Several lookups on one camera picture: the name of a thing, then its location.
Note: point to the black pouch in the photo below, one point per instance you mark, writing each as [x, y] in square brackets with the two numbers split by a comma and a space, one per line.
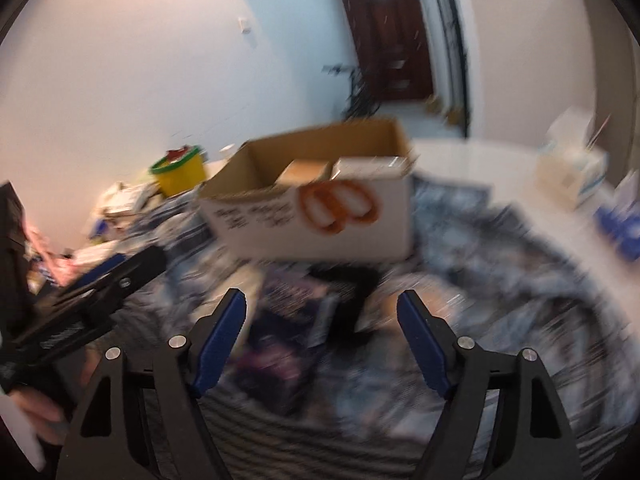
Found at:
[350, 290]

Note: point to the white blue medicine box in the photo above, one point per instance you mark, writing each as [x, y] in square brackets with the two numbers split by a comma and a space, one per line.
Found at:
[125, 200]

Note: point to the white light switch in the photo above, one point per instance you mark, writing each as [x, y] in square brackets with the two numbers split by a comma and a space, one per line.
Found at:
[245, 26]

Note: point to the cardboard box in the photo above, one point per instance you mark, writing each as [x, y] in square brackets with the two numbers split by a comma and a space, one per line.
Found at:
[280, 225]

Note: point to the black bicycle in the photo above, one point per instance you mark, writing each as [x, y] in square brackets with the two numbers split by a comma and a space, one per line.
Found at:
[357, 95]

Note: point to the red packet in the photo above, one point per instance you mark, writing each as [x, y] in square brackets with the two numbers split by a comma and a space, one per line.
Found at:
[176, 154]

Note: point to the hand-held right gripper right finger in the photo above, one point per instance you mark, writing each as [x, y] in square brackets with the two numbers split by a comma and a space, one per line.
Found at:
[425, 345]

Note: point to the yellow container green rim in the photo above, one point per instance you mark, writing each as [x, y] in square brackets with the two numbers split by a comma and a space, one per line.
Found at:
[180, 175]

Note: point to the phone with pink cartoon case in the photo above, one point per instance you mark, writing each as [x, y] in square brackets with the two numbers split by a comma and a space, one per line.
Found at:
[47, 255]

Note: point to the blue plaid shirt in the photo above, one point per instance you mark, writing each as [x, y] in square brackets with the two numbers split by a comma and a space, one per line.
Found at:
[500, 285]

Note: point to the black framed glass door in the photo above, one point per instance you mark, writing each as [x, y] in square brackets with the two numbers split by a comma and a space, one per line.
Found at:
[450, 50]

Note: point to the small brown carton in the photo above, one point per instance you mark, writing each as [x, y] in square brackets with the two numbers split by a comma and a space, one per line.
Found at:
[442, 110]

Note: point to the person's left hand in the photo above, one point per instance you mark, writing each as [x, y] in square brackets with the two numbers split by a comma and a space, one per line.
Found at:
[40, 410]

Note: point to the dark wooden door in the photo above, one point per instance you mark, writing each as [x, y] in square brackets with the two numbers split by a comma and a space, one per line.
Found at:
[390, 45]

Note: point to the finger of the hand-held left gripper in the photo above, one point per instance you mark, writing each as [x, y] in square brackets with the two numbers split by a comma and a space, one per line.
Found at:
[125, 282]
[102, 268]

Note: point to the person's left forearm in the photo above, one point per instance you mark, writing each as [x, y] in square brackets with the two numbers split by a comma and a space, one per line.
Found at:
[22, 440]

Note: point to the blue wipes packet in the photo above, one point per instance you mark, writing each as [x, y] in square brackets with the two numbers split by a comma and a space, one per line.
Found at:
[620, 220]

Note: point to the white tissue box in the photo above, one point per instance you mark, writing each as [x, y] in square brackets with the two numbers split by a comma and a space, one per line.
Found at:
[572, 165]

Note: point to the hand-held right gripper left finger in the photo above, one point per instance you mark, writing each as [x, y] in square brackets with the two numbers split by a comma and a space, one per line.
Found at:
[220, 345]

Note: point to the beige box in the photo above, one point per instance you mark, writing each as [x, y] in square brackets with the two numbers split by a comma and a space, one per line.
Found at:
[300, 170]

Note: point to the dark purple box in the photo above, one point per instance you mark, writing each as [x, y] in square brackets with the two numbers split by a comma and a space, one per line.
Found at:
[280, 355]

